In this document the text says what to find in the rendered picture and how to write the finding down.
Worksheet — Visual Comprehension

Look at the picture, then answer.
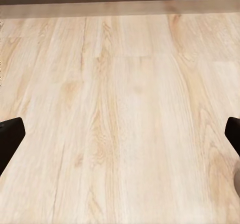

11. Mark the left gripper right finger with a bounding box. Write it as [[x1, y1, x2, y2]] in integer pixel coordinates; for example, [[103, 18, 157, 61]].
[[225, 117, 240, 156]]

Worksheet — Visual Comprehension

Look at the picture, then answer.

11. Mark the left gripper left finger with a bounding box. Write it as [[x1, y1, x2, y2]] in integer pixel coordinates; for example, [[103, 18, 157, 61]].
[[0, 117, 26, 176]]

